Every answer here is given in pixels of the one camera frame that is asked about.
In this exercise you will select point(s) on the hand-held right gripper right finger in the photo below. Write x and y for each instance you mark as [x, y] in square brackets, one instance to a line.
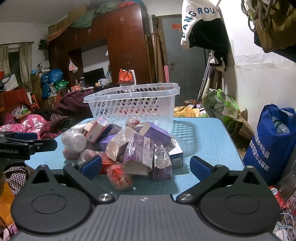
[199, 167]

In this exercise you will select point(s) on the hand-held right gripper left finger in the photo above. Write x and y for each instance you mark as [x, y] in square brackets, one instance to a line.
[92, 165]

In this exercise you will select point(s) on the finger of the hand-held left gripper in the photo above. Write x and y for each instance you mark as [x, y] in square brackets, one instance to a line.
[45, 145]
[25, 136]

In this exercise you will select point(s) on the purple white box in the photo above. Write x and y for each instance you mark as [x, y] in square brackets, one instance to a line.
[138, 155]

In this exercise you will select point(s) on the white plastic basket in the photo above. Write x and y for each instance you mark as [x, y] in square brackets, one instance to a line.
[134, 106]

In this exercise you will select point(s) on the pink floral blanket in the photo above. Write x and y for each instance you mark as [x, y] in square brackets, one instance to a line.
[23, 126]

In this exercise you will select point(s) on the red medicine box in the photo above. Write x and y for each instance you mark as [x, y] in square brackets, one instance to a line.
[106, 163]

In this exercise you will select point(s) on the dark red packet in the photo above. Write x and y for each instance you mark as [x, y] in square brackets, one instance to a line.
[69, 154]

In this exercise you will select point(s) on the blue white medicine box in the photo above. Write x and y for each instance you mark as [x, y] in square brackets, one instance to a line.
[175, 154]

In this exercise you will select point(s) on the checked cloth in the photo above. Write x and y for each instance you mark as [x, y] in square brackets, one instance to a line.
[16, 178]

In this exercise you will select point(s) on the white box in clear bag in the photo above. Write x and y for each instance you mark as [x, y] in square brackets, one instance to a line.
[115, 148]

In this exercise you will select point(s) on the white bottle in clear bag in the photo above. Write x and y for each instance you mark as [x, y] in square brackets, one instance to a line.
[74, 140]

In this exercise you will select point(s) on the pink white medicine box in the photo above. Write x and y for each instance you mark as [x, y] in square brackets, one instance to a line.
[97, 129]

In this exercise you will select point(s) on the dark purple medicine box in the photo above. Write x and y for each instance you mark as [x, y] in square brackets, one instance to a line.
[112, 132]

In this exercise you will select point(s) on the maroon blanket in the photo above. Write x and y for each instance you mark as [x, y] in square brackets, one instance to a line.
[74, 102]

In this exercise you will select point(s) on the yellow cloth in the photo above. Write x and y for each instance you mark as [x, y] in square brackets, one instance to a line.
[185, 111]

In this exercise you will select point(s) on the brown paper bag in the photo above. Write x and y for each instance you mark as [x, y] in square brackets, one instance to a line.
[241, 125]

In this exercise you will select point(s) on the blue net bag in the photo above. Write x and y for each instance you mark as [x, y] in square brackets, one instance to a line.
[49, 81]

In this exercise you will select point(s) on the green white shopping bag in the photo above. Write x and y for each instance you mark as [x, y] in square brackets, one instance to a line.
[219, 104]

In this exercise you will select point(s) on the blue tote bag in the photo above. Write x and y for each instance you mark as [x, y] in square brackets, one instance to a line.
[266, 150]

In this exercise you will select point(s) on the beige curtain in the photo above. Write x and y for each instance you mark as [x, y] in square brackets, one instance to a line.
[25, 64]

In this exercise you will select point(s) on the black monitor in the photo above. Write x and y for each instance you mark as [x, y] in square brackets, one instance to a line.
[93, 77]

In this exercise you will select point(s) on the red white box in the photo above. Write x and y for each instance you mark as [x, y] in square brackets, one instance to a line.
[277, 197]

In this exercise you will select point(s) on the white hanging plastic bag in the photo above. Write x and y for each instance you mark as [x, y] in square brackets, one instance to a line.
[72, 66]

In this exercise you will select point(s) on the clear water bottle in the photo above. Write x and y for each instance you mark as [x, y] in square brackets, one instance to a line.
[280, 127]

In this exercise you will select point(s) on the metal poles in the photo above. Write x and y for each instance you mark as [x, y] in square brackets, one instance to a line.
[205, 76]

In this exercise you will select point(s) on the orange red plastic bag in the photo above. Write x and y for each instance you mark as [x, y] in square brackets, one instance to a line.
[126, 76]

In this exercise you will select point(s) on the grey door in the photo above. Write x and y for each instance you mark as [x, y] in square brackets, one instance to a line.
[185, 48]

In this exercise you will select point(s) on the wooden planks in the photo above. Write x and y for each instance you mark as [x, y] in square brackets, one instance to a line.
[156, 53]

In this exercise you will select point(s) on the black hanging garment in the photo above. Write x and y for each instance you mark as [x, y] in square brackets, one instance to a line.
[212, 39]

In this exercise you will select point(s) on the brown wooden wardrobe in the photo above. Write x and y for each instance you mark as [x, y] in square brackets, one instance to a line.
[124, 39]

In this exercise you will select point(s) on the green cloth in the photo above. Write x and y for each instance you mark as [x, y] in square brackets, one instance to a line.
[87, 18]

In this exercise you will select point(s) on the cardboard box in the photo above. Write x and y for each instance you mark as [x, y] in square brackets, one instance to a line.
[77, 11]

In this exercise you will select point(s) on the white printed garment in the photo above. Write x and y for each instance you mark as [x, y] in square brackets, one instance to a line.
[196, 18]

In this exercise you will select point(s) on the olive hanging bag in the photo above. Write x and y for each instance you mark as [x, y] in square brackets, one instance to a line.
[277, 27]

